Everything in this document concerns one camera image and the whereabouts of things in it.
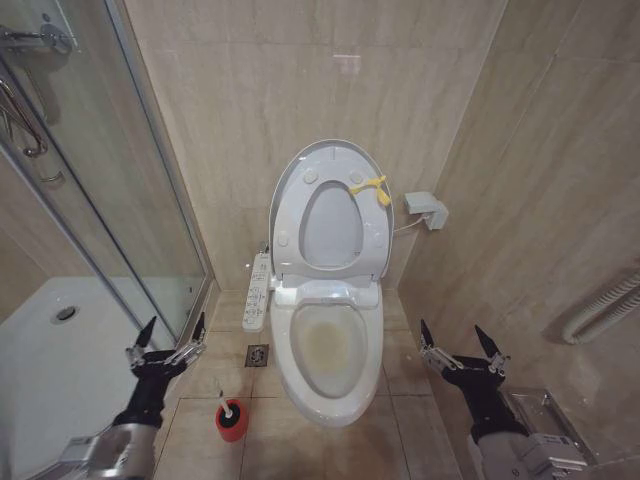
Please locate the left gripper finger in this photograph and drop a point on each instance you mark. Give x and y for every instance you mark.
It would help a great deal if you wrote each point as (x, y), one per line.
(149, 334)
(200, 330)

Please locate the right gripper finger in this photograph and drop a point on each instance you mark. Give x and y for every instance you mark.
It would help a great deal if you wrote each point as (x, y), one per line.
(486, 342)
(426, 336)

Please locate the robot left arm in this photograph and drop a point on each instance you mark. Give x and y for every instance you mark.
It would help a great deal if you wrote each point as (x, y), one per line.
(110, 450)

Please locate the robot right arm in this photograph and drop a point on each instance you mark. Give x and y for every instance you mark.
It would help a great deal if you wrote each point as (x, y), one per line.
(530, 457)

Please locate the steel toilet paper holder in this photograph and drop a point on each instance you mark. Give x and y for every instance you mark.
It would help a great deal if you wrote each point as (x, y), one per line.
(545, 410)

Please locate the white toilet brush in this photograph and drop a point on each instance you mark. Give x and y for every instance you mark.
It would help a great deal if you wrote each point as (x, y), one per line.
(226, 407)

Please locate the red toilet brush holder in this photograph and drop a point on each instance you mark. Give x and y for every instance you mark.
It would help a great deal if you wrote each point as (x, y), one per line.
(232, 430)

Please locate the white toilet bowl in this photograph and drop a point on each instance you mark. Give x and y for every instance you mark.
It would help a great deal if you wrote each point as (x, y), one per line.
(327, 400)

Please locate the white toilet lid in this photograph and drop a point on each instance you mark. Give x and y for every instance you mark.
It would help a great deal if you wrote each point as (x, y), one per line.
(332, 222)

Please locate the square metal floor drain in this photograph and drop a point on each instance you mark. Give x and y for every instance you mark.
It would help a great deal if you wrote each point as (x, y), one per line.
(257, 355)

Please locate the white bidet control panel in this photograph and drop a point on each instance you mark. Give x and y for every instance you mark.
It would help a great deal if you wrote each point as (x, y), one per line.
(256, 295)

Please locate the round shower tray drain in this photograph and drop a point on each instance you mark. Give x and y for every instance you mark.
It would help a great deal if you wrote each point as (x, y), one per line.
(66, 313)

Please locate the chrome water valve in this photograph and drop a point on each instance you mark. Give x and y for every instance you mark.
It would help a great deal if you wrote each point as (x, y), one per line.
(264, 246)

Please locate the yellow plastic seat lifter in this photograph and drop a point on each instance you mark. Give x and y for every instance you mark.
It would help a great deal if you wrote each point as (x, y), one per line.
(375, 186)

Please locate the glass shower door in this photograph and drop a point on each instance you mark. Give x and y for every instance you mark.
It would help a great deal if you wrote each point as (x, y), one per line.
(125, 165)

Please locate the chrome shower valve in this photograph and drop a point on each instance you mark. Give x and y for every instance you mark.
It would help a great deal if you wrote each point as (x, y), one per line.
(50, 37)

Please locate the grey wall socket box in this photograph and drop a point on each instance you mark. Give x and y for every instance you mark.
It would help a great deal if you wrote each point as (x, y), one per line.
(425, 205)

